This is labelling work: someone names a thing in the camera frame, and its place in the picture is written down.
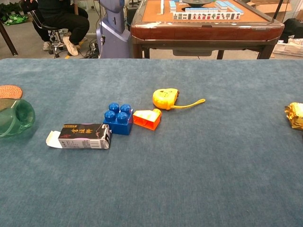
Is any orange toy block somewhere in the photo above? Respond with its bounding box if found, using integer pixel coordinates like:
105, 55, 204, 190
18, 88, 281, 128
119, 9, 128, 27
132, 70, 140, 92
133, 108, 163, 131

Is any blue toy block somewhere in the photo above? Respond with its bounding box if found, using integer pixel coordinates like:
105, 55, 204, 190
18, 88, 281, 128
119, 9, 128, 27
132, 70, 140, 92
103, 102, 134, 136

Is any yellow tape measure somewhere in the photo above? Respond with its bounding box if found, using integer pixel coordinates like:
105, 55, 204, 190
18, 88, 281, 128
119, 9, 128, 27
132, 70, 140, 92
152, 88, 206, 111

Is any black white carton box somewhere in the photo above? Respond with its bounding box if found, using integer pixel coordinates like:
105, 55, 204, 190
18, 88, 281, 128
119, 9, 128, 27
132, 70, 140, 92
46, 122, 112, 150

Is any blue felt table cover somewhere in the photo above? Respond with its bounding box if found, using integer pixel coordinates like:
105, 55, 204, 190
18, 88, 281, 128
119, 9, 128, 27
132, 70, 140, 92
0, 58, 303, 227

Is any brown mahjong table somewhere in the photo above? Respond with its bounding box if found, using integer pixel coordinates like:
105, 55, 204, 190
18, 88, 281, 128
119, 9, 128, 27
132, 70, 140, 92
130, 0, 285, 60

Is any face-up mahjong tile row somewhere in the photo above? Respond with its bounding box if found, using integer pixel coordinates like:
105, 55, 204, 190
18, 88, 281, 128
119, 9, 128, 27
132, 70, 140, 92
172, 12, 241, 21

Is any black office chair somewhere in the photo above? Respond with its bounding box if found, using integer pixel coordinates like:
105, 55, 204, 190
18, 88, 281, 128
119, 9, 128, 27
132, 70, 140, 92
20, 0, 71, 59

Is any seated person in black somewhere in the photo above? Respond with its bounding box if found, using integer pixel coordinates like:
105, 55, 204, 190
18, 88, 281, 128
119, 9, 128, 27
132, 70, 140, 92
23, 0, 90, 57

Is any round woven coaster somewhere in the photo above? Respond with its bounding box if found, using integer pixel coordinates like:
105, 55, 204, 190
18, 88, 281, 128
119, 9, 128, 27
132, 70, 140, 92
0, 85, 24, 100

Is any gold snack packet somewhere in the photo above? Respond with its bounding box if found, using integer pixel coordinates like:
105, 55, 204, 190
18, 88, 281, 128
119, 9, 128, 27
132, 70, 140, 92
284, 102, 303, 131

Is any white plastic basket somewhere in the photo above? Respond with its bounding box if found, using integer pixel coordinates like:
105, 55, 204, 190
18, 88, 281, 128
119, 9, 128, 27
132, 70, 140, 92
272, 42, 303, 57

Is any dark wooden table leg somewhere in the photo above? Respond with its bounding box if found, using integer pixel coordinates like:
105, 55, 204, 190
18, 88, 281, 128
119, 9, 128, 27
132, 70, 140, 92
0, 21, 19, 57

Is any cardboard box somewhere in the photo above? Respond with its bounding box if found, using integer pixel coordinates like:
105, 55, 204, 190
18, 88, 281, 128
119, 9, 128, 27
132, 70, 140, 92
246, 0, 293, 14

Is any black tripod stand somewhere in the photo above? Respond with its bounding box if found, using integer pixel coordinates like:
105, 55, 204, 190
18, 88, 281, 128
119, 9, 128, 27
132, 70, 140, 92
272, 0, 285, 23

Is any black bag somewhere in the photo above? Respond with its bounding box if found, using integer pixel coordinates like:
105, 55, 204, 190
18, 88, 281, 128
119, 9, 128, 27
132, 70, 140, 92
283, 18, 303, 44

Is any green bag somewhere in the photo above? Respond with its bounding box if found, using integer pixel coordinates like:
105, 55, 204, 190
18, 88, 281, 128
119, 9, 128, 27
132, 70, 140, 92
0, 2, 29, 26

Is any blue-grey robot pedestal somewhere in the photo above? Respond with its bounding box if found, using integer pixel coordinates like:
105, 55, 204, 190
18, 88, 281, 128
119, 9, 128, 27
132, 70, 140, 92
96, 0, 130, 59

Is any floor cable bundle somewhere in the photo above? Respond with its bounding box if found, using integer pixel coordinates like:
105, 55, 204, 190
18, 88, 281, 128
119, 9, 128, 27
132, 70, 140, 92
81, 39, 100, 59

